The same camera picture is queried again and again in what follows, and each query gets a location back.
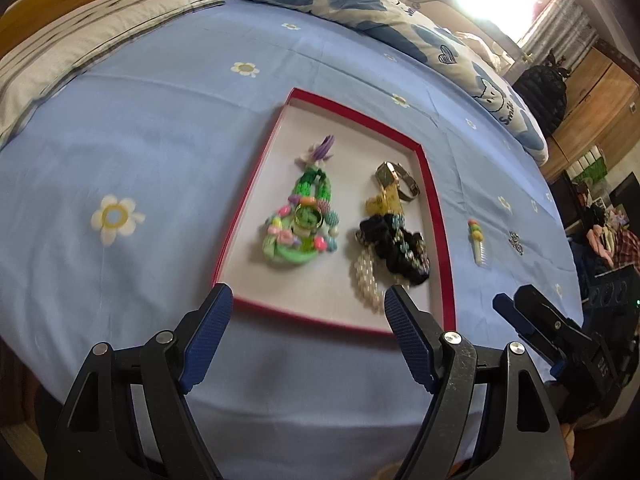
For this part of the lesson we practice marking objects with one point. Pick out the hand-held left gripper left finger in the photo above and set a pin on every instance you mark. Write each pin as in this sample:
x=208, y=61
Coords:
x=210, y=335

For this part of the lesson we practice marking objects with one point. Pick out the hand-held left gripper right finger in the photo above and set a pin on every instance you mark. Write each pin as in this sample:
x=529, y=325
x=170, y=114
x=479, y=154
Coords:
x=407, y=335

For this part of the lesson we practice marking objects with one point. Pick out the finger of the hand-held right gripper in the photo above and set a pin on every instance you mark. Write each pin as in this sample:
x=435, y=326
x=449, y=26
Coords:
x=545, y=312
x=507, y=310

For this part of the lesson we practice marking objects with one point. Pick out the white pearl hair clip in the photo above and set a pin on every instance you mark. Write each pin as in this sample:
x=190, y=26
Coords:
x=367, y=280

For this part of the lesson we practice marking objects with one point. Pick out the red-rimmed white box tray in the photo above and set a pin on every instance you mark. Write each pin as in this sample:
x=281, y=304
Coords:
x=300, y=282

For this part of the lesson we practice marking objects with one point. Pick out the black scrunchie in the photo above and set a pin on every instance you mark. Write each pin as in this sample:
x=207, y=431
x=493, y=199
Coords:
x=380, y=230

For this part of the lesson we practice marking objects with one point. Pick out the yellow hair claw clip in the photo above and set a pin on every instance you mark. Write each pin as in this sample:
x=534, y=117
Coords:
x=382, y=205

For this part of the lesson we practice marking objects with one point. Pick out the small square wristwatch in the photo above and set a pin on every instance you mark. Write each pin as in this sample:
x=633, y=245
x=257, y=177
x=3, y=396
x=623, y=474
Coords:
x=387, y=172

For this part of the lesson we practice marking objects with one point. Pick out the purple hair clip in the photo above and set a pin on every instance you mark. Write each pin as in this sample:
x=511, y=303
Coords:
x=320, y=152

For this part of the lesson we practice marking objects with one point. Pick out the person's right forearm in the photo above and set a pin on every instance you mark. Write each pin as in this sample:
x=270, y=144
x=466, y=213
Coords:
x=567, y=432

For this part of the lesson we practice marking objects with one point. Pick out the colourful bead hair comb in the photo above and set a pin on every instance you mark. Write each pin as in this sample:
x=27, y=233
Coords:
x=479, y=255

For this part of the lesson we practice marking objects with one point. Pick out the small silver crystal brooch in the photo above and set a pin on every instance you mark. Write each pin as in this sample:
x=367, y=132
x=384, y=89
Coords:
x=515, y=242

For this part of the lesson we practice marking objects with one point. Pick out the pile of clothes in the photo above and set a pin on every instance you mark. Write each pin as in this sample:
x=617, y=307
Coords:
x=607, y=240

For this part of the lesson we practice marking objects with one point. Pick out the black screen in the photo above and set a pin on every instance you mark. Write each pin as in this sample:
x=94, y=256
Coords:
x=627, y=192

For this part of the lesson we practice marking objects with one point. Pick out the green white packets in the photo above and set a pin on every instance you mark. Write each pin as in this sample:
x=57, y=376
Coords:
x=592, y=167

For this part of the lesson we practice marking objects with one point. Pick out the blue floral bedsheet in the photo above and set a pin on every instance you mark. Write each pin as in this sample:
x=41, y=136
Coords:
x=150, y=135

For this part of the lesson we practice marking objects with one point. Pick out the wooden wardrobe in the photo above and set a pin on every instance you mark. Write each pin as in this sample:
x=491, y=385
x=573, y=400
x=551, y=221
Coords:
x=600, y=105

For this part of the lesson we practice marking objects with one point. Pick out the black backpack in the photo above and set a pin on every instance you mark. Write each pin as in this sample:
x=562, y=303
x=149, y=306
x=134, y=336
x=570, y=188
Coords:
x=542, y=95

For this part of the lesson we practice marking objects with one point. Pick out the grey patterned curtain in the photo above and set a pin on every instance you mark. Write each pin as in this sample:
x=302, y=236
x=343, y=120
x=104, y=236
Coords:
x=565, y=20

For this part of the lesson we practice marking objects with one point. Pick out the striped beige blanket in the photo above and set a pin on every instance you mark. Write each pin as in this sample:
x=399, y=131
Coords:
x=75, y=35

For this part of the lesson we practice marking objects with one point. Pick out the blue heart print quilt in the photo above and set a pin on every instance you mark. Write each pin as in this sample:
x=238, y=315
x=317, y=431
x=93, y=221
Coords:
x=350, y=0

